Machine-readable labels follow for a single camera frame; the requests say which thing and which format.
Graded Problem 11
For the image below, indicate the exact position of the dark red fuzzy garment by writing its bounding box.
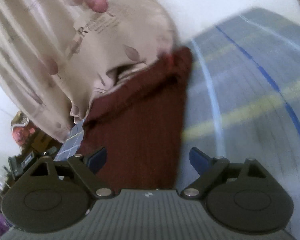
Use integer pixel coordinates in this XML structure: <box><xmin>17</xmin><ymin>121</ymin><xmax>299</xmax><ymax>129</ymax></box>
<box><xmin>78</xmin><ymin>47</ymin><xmax>193</xmax><ymax>192</ymax></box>

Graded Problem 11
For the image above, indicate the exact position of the cluttered shelf with toys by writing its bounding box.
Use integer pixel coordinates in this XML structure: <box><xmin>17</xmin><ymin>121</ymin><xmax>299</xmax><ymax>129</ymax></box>
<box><xmin>0</xmin><ymin>111</ymin><xmax>62</xmax><ymax>236</ymax></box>

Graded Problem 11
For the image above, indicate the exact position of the grey plaid bed sheet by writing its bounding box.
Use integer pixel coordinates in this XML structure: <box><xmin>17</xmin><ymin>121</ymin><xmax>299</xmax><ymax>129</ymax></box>
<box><xmin>66</xmin><ymin>9</ymin><xmax>300</xmax><ymax>239</ymax></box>

